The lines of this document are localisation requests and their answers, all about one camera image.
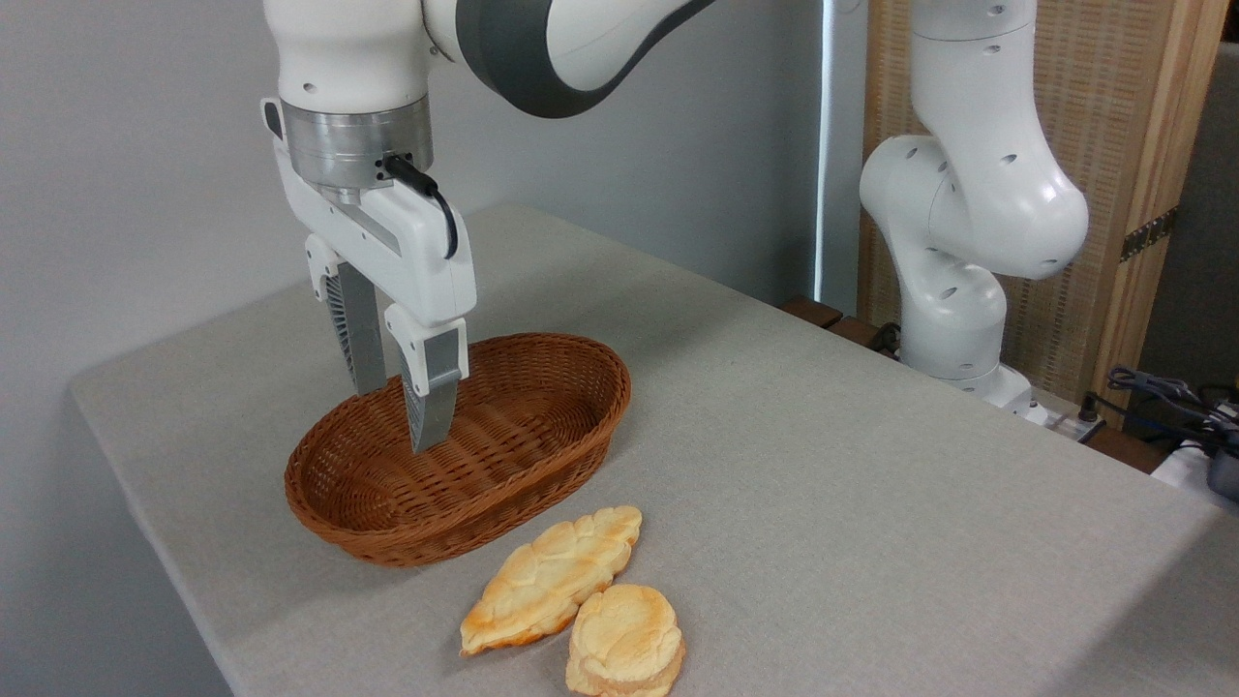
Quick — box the grey cable bundle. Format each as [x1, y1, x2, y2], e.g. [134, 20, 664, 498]
[1106, 365, 1239, 448]

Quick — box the round golden bread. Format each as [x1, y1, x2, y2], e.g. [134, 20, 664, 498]
[564, 583, 687, 697]

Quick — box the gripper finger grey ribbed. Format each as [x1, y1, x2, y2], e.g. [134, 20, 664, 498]
[304, 232, 389, 397]
[383, 303, 471, 455]

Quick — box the grey tablecloth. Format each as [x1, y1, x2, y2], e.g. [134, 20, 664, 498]
[68, 201, 1239, 697]

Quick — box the wooden woven folding screen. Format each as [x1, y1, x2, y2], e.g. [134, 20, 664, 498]
[859, 0, 1231, 429]

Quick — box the long golden bread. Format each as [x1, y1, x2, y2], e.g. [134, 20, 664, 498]
[459, 504, 644, 658]

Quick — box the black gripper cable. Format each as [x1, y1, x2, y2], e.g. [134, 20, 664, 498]
[383, 152, 460, 261]

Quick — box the brown oval wicker basket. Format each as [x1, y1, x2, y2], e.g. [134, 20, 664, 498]
[284, 332, 633, 569]

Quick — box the dark metal screen hinge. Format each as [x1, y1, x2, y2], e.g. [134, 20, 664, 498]
[1120, 205, 1181, 263]

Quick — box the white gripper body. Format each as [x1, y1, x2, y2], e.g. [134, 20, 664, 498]
[260, 97, 478, 328]

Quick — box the white cloth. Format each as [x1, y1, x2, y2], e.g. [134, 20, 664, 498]
[1151, 438, 1239, 516]

